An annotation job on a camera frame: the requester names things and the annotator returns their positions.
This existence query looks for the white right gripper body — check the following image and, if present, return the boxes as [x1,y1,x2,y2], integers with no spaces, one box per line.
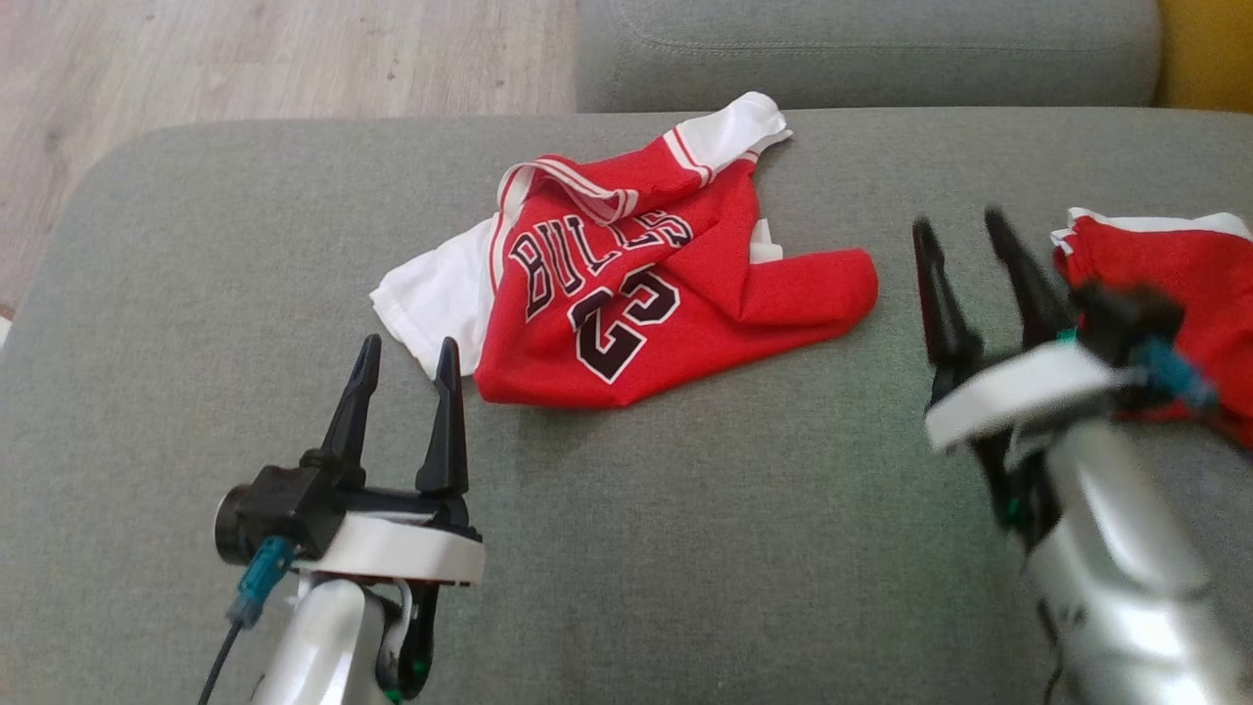
[924,341,1148,535]

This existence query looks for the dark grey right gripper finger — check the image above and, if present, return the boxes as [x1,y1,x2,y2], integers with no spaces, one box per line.
[984,207,1076,352]
[911,216,986,395]

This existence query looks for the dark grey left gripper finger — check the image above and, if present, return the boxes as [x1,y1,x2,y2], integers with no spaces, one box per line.
[415,337,470,496]
[302,334,384,491]

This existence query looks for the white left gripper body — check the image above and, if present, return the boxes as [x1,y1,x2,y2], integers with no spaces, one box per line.
[292,485,487,589]

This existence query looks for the red Bulls shorts white stripe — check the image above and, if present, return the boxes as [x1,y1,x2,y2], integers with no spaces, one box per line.
[1050,208,1253,448]

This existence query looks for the red Bulls jersey white sleeves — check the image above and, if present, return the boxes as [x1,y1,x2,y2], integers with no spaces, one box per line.
[370,91,879,409]

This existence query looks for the large grey sofa seat cushion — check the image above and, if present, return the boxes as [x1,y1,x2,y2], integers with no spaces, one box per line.
[0,106,1253,705]

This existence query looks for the wide yellow sofa backrest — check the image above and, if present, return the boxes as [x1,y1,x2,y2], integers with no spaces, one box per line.
[1155,0,1253,115]

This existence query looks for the left teal plug black cable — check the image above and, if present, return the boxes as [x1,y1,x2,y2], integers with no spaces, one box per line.
[196,536,296,705]

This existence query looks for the teal plug black cable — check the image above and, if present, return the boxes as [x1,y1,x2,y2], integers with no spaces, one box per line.
[196,536,296,705]
[1138,338,1222,413]

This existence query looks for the right teal plug black cable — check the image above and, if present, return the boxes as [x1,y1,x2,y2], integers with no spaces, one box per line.
[1138,338,1222,413]

